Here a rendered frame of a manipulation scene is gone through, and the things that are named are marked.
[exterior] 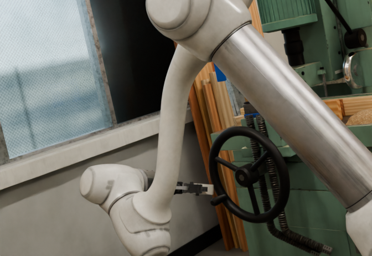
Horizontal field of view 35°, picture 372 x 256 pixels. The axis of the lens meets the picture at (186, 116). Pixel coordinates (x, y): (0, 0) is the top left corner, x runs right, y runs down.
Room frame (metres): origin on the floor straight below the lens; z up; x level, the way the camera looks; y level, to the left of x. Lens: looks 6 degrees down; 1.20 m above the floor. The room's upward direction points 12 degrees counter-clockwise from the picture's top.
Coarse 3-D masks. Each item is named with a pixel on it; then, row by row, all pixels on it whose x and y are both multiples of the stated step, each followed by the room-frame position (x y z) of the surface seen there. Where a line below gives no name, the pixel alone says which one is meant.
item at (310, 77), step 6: (294, 66) 1.92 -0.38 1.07; (300, 66) 1.86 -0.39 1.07; (306, 66) 1.86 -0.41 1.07; (312, 66) 1.88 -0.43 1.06; (318, 66) 1.90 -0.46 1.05; (300, 72) 1.83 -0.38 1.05; (306, 72) 1.85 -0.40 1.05; (312, 72) 1.88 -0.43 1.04; (306, 78) 1.85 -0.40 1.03; (312, 78) 1.87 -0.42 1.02; (318, 78) 1.90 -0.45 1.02; (312, 84) 1.87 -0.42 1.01
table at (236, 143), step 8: (344, 120) 1.69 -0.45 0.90; (352, 128) 1.59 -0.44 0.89; (360, 128) 1.57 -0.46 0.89; (368, 128) 1.55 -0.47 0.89; (216, 136) 1.96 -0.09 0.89; (240, 136) 1.88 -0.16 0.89; (360, 136) 1.57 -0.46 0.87; (368, 136) 1.55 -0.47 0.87; (224, 144) 1.94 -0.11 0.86; (232, 144) 1.91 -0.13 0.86; (240, 144) 1.89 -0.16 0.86; (368, 144) 1.56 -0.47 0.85; (248, 152) 1.74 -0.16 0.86; (288, 152) 1.63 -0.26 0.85
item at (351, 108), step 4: (364, 100) 1.73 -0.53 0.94; (368, 100) 1.72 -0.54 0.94; (344, 104) 1.77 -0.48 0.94; (348, 104) 1.76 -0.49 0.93; (352, 104) 1.75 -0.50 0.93; (356, 104) 1.74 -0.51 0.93; (360, 104) 1.73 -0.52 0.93; (364, 104) 1.72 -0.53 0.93; (368, 104) 1.71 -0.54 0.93; (344, 108) 1.77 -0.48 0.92; (348, 108) 1.76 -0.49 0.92; (352, 108) 1.75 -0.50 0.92; (356, 108) 1.74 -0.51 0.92; (360, 108) 1.73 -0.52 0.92; (364, 108) 1.72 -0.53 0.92; (368, 108) 1.71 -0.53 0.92; (244, 112) 2.06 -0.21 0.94; (348, 112) 1.76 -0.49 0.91; (352, 112) 1.75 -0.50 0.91
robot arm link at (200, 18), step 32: (160, 0) 1.05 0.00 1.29; (192, 0) 1.02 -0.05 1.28; (224, 0) 1.06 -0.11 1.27; (192, 32) 1.05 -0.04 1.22; (224, 32) 1.05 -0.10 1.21; (256, 32) 1.08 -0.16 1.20; (224, 64) 1.07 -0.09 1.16; (256, 64) 1.04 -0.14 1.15; (288, 64) 1.07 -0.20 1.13; (256, 96) 1.04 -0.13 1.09; (288, 96) 1.02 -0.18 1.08; (288, 128) 1.02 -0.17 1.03; (320, 128) 1.00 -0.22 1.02; (320, 160) 1.00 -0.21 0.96; (352, 160) 0.98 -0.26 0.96; (352, 192) 0.98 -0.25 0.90; (352, 224) 0.97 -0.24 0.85
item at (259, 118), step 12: (252, 120) 1.71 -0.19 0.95; (264, 120) 1.68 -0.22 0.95; (264, 132) 1.67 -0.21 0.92; (252, 144) 1.70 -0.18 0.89; (264, 180) 1.69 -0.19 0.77; (276, 180) 1.66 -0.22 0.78; (264, 192) 1.69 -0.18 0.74; (276, 192) 1.65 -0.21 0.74; (264, 204) 1.69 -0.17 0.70; (288, 228) 1.64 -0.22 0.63; (288, 240) 1.65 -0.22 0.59; (300, 240) 1.62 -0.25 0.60; (312, 240) 1.61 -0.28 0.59; (312, 252) 1.61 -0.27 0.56; (324, 252) 1.59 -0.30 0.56
